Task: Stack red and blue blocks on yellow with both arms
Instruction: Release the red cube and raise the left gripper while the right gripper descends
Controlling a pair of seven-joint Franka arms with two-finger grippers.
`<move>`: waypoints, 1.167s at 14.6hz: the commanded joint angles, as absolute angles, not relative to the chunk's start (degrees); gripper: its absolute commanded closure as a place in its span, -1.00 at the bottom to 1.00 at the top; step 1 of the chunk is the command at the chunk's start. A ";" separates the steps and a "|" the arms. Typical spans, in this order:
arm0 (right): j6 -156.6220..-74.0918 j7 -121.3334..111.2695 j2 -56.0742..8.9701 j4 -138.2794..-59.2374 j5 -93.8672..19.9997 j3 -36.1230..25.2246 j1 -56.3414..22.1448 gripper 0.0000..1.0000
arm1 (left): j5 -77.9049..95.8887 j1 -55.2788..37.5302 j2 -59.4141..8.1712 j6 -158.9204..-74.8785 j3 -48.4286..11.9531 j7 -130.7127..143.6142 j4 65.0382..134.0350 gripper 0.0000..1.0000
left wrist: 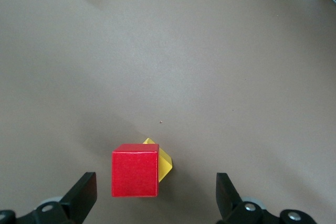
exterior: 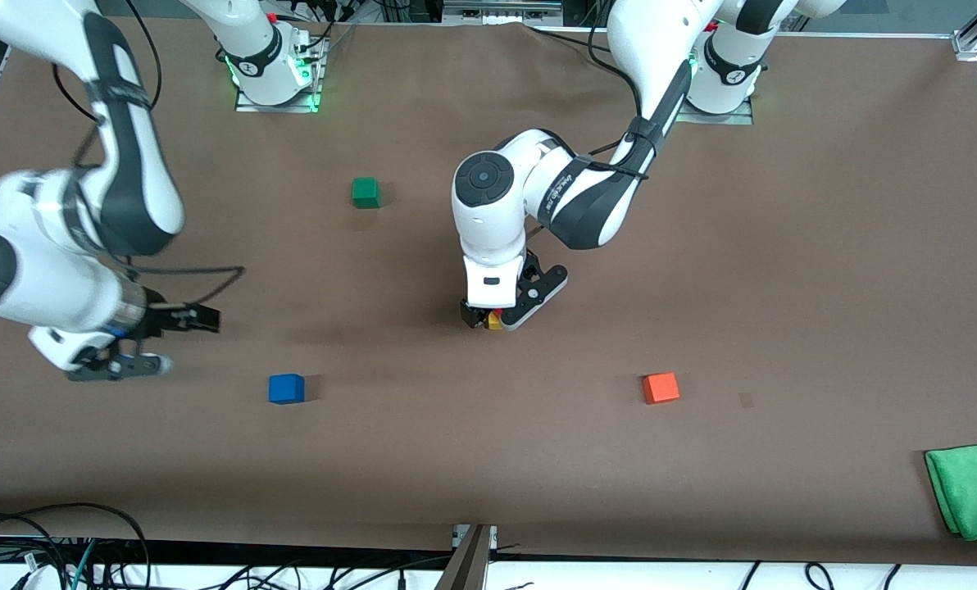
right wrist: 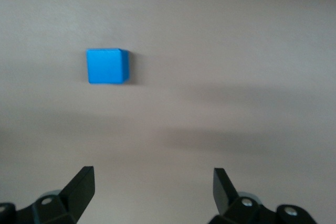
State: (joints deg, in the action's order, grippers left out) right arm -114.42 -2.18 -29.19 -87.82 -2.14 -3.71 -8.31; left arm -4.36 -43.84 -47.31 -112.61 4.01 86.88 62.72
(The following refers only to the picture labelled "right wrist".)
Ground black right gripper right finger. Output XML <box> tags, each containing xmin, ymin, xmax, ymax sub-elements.
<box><xmin>208</xmin><ymin>167</ymin><xmax>319</xmax><ymax>224</ymax></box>

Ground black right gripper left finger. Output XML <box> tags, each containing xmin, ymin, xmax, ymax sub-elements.
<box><xmin>0</xmin><ymin>166</ymin><xmax>96</xmax><ymax>224</ymax></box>

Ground blue wooden block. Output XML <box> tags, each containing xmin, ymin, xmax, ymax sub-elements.
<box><xmin>86</xmin><ymin>48</ymin><xmax>130</xmax><ymax>85</ymax></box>

